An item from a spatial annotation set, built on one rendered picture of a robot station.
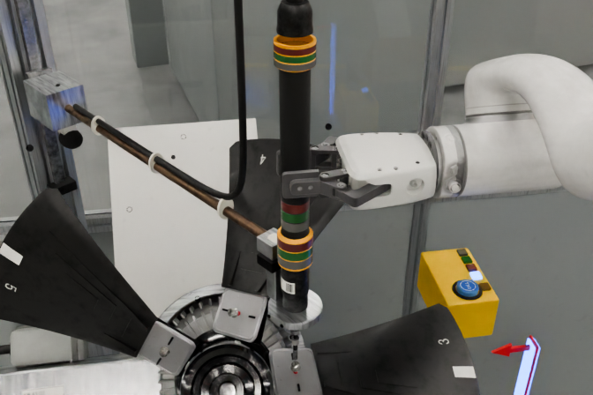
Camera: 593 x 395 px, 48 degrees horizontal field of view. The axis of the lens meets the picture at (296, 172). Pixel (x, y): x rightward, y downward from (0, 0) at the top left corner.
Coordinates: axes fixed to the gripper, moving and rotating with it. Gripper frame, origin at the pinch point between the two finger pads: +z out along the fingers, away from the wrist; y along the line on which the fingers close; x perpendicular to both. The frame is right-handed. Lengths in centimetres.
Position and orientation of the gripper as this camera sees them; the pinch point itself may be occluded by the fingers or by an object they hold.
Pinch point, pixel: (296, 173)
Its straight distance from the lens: 75.7
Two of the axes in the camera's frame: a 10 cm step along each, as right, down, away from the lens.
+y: -1.5, -5.1, 8.5
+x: 0.0, -8.6, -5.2
